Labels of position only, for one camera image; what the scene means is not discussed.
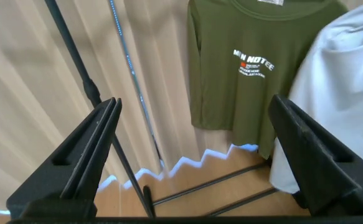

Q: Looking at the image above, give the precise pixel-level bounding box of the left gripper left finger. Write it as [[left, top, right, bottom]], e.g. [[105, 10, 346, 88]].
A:
[[6, 97, 123, 218]]

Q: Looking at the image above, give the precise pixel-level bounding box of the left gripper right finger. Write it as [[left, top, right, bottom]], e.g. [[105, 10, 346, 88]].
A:
[[267, 94, 363, 217]]

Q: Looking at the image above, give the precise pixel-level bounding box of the pale grey garment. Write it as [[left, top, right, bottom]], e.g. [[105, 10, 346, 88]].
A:
[[268, 0, 363, 195]]

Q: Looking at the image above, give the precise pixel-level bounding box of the green long-sleeved shirt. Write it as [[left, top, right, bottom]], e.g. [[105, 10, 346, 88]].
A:
[[186, 0, 349, 161]]

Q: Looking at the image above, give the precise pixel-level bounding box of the black clothes rack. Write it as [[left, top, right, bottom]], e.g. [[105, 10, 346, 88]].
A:
[[44, 0, 278, 218]]

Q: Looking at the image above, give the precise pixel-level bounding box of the beige curtain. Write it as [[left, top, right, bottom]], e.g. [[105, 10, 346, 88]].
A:
[[0, 0, 363, 214]]

